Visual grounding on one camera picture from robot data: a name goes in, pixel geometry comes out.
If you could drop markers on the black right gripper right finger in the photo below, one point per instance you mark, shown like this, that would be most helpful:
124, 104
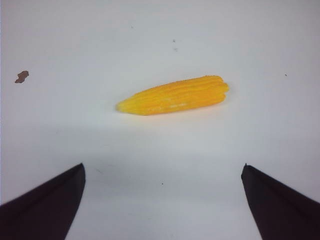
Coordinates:
279, 211

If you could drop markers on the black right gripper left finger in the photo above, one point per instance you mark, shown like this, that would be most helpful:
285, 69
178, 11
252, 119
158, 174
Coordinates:
45, 212

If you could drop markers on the yellow corn cob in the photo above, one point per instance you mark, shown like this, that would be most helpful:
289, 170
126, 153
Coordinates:
176, 96

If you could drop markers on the small brown table stain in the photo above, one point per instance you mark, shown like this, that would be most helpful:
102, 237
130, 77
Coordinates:
21, 77

